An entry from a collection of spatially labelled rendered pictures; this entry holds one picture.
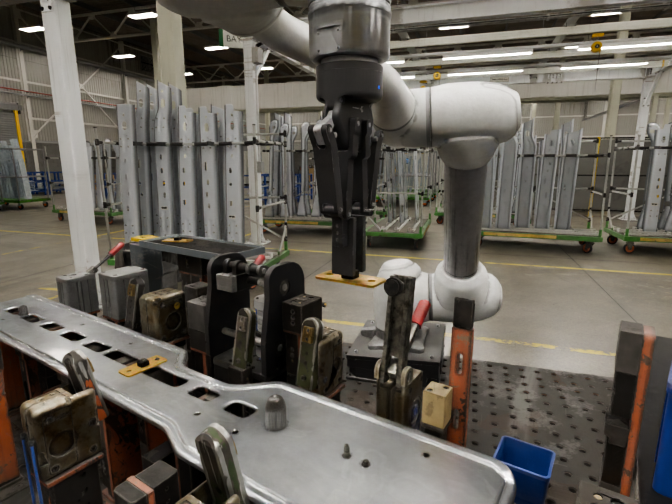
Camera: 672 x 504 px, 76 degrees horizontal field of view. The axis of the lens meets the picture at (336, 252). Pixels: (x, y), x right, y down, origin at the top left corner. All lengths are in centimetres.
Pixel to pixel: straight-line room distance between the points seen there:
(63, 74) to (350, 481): 435
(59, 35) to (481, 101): 411
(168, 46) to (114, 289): 765
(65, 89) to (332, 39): 421
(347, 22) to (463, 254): 86
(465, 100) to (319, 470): 75
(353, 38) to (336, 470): 51
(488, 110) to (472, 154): 10
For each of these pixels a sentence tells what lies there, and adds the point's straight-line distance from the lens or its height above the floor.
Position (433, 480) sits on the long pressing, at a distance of 62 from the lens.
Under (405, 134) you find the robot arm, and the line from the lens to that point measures 99.
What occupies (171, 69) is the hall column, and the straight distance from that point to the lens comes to 859.
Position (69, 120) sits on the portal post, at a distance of 459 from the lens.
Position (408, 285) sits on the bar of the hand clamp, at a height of 120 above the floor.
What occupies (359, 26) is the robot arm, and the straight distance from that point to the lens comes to 48.
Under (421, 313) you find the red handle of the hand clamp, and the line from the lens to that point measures 76.
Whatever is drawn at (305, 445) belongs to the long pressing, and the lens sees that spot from 66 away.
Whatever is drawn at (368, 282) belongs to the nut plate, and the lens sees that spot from 50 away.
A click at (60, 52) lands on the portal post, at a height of 230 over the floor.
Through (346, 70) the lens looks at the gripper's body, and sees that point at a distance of 48.
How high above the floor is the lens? 139
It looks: 12 degrees down
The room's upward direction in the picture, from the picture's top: straight up
